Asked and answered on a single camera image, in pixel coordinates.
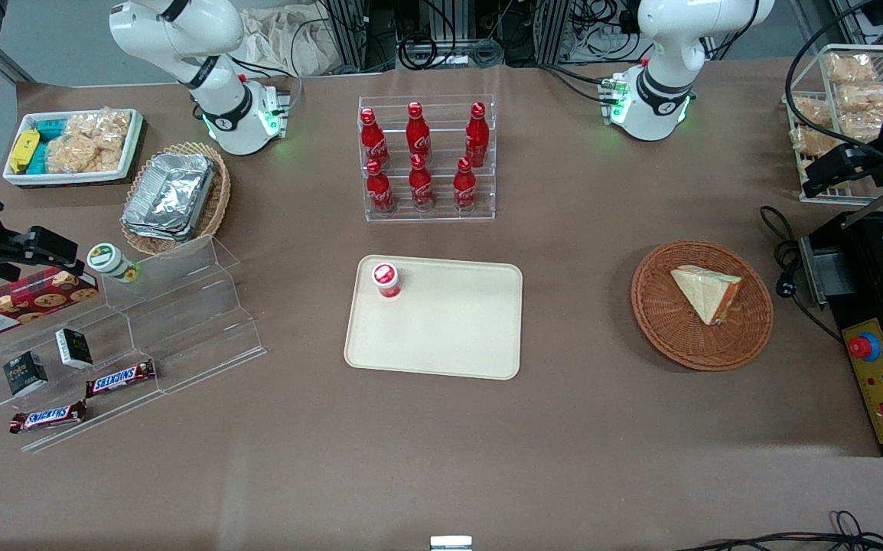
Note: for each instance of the aluminium profile frame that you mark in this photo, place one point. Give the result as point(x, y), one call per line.
point(357, 34)

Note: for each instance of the stacked aluminium foil containers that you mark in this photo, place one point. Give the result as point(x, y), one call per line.
point(170, 195)

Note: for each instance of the round brown wicker basket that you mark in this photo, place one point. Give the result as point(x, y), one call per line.
point(671, 329)

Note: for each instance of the teal snack packet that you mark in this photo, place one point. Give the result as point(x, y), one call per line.
point(47, 126)

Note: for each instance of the Snickers chocolate bar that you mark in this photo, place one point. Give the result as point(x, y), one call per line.
point(47, 418)
point(120, 379)

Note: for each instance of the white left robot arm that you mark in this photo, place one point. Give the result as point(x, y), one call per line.
point(671, 46)

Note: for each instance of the beige plastic tray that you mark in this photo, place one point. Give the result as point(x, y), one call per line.
point(441, 329)

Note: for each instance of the green white lidded jar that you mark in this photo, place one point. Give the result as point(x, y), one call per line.
point(109, 260)

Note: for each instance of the black countertop machine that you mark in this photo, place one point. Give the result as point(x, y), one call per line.
point(870, 283)

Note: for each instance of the clear bag of crackers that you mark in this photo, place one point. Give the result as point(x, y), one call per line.
point(89, 141)

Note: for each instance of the small silver white device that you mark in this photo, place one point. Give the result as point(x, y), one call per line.
point(451, 542)

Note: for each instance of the clear bag of pastries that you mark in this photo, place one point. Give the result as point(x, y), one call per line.
point(810, 111)
point(812, 141)
point(866, 107)
point(851, 67)

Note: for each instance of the red white lidded cup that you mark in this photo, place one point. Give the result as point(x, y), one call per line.
point(386, 279)

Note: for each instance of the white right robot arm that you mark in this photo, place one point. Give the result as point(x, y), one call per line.
point(181, 30)

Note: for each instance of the small black carton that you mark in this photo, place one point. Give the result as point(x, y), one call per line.
point(25, 373)
point(74, 348)

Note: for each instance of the crumpled beige cloth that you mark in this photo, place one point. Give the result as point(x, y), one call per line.
point(281, 42)

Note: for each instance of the triangular sandwich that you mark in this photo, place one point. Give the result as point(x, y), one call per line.
point(705, 291)

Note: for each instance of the red cookie box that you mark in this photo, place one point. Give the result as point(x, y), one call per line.
point(21, 302)

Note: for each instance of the clear acrylic bottle rack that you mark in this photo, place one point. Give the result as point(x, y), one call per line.
point(441, 218)

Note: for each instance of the clear acrylic stepped display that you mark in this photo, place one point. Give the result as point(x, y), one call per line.
point(197, 329)

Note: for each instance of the yellow snack packet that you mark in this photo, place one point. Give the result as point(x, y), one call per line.
point(24, 150)

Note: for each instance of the oval light wicker basket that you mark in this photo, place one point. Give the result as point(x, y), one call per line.
point(216, 207)

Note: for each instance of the red cola bottle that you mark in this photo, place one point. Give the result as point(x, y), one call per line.
point(373, 141)
point(379, 191)
point(421, 187)
point(418, 134)
point(464, 187)
point(477, 138)

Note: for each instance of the white rectangular plastic bin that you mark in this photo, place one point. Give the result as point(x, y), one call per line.
point(66, 177)

